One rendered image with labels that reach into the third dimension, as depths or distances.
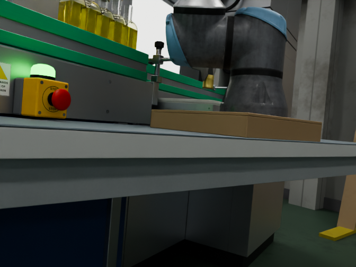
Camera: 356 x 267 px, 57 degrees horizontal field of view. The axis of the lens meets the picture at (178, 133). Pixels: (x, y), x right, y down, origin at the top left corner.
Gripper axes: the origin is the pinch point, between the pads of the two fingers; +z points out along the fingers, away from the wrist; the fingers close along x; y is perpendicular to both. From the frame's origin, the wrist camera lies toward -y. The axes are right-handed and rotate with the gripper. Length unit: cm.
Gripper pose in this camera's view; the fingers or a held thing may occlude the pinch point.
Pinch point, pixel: (208, 77)
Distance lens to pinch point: 108.7
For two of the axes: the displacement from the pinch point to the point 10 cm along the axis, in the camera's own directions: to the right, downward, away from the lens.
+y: -8.5, -0.9, 5.2
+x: -5.2, -0.1, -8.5
